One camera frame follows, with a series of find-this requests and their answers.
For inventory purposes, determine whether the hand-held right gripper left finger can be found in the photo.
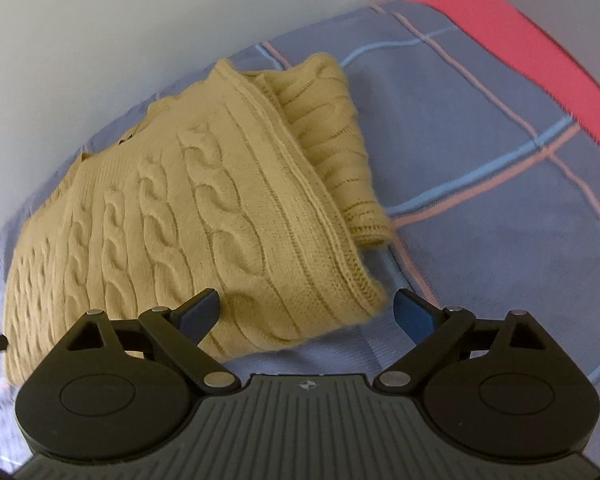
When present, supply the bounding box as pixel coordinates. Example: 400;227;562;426
62;288;235;390

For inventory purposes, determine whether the yellow cable-knit cardigan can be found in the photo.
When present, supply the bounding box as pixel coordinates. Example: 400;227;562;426
2;51;392;388

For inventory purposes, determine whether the blue plaid bedsheet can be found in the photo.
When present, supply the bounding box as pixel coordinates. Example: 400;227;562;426
0;1;600;471

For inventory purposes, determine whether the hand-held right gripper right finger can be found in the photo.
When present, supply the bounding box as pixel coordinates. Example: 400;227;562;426
374;288;543;390

